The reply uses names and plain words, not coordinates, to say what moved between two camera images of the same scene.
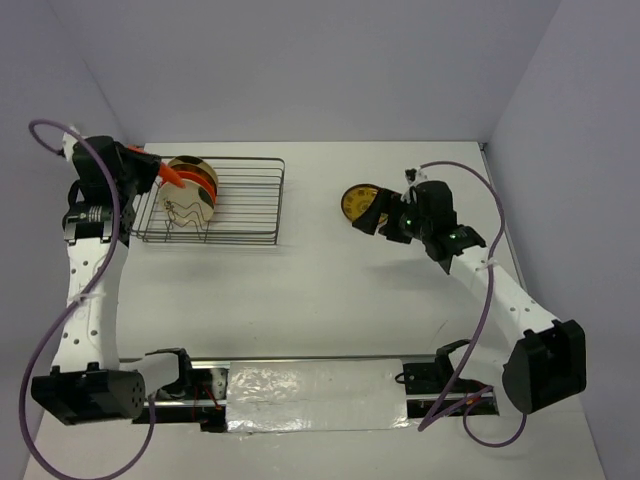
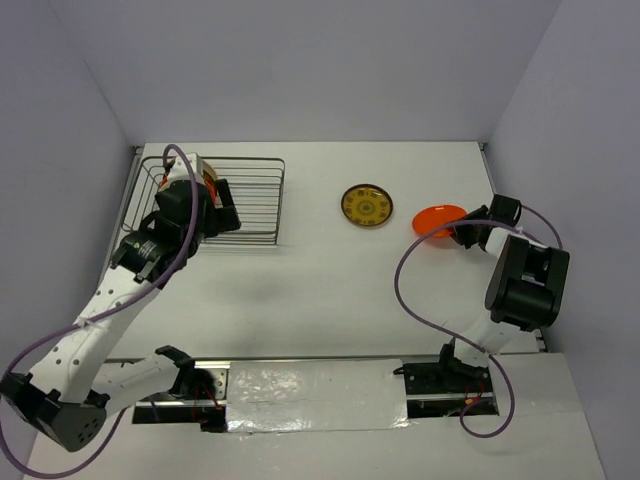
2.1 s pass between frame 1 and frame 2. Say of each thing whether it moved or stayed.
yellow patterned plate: stayed
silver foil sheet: stayed
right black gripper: moved
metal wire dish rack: stayed
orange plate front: moved
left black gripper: moved
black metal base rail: stayed
